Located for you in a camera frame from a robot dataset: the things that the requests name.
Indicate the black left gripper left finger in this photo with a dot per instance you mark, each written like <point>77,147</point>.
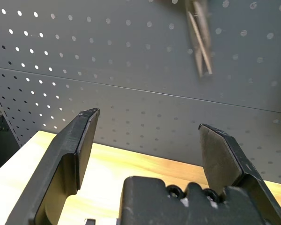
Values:
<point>68,150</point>

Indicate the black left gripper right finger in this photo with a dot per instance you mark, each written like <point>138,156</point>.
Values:
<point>220,159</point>

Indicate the grey metal pegboard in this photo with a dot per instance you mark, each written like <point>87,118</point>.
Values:
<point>131,58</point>

